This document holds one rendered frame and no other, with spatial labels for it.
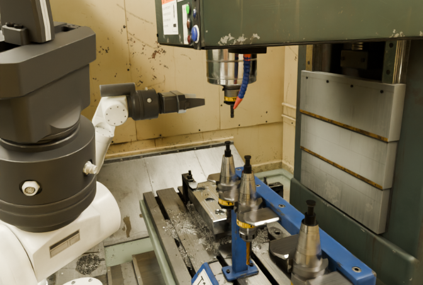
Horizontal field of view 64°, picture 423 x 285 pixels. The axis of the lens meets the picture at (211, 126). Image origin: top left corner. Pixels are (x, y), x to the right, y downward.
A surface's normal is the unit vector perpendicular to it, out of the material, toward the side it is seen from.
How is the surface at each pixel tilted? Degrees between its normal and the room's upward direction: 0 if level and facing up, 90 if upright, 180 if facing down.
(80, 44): 102
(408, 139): 90
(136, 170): 24
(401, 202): 90
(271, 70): 90
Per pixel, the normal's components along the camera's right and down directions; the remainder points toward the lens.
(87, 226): 0.79, 0.39
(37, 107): 0.96, 0.23
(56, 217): 0.56, 0.46
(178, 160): 0.11, -0.78
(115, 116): 0.35, 0.38
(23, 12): -0.23, 0.43
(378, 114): -0.94, 0.11
